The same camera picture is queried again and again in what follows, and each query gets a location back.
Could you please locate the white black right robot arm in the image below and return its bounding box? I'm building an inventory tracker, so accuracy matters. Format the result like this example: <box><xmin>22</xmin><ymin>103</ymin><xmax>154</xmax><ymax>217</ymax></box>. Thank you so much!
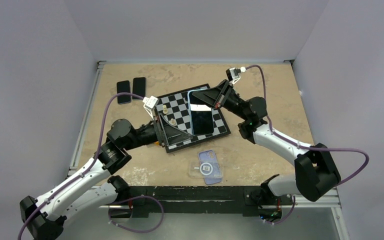
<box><xmin>188</xmin><ymin>79</ymin><xmax>342</xmax><ymax>204</ymax></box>

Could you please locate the lilac phone case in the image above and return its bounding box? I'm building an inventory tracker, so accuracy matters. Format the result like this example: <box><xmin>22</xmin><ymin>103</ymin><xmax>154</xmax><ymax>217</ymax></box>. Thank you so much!
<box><xmin>198</xmin><ymin>150</ymin><xmax>223</xmax><ymax>185</ymax></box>

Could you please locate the black metal base frame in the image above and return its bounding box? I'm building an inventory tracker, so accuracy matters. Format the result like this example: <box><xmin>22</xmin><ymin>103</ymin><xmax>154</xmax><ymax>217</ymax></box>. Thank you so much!
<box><xmin>103</xmin><ymin>185</ymin><xmax>340</xmax><ymax>221</ymax></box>

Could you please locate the black phone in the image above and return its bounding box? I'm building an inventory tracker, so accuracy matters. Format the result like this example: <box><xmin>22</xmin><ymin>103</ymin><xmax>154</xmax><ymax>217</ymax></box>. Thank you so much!
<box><xmin>116</xmin><ymin>80</ymin><xmax>132</xmax><ymax>105</ymax></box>

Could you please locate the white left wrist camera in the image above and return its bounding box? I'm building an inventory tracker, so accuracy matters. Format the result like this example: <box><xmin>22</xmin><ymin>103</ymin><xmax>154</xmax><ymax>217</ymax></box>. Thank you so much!
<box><xmin>142</xmin><ymin>95</ymin><xmax>159</xmax><ymax>120</ymax></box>

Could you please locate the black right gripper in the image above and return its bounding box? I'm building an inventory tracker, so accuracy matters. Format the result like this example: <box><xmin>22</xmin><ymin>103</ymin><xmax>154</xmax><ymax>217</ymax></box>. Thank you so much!
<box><xmin>191</xmin><ymin>79</ymin><xmax>250</xmax><ymax>121</ymax></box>

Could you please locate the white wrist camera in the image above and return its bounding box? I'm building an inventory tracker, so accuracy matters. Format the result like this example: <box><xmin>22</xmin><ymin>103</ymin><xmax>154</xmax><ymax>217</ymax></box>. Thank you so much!
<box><xmin>142</xmin><ymin>95</ymin><xmax>159</xmax><ymax>120</ymax></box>
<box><xmin>225</xmin><ymin>66</ymin><xmax>247</xmax><ymax>85</ymax></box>

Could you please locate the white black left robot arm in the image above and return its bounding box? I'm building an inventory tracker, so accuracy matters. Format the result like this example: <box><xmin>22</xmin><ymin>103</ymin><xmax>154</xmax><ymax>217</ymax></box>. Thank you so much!
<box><xmin>17</xmin><ymin>119</ymin><xmax>192</xmax><ymax>240</ymax></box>

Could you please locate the cream chess pawn left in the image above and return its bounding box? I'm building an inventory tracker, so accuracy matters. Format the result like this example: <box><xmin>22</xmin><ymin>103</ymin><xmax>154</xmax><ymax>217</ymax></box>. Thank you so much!
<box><xmin>162</xmin><ymin>104</ymin><xmax>169</xmax><ymax>115</ymax></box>

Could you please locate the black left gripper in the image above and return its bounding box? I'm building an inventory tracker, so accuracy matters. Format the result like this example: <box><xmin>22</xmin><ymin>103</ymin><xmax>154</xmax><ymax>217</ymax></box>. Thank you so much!
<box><xmin>122</xmin><ymin>113</ymin><xmax>192</xmax><ymax>151</ymax></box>

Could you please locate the clear magsafe phone case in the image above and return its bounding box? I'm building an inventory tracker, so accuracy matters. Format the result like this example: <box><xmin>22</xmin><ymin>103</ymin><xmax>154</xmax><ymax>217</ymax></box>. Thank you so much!
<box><xmin>187</xmin><ymin>161</ymin><xmax>223</xmax><ymax>179</ymax></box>

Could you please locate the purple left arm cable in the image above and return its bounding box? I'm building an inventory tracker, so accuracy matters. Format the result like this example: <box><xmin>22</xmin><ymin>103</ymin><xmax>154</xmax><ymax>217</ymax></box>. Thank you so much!
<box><xmin>17</xmin><ymin>92</ymin><xmax>145</xmax><ymax>240</ymax></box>

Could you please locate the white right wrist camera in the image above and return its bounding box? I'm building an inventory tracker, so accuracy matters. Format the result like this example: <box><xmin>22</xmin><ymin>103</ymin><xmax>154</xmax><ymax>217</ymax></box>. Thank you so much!
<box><xmin>225</xmin><ymin>66</ymin><xmax>247</xmax><ymax>85</ymax></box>

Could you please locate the black white chessboard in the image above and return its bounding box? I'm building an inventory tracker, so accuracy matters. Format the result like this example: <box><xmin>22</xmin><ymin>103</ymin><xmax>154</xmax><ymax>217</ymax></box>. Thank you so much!
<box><xmin>155</xmin><ymin>83</ymin><xmax>231</xmax><ymax>154</ymax></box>

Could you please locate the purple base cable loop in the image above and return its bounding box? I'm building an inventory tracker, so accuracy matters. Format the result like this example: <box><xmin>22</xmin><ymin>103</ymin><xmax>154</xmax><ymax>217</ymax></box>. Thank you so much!
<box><xmin>108</xmin><ymin>195</ymin><xmax>165</xmax><ymax>234</ymax></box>

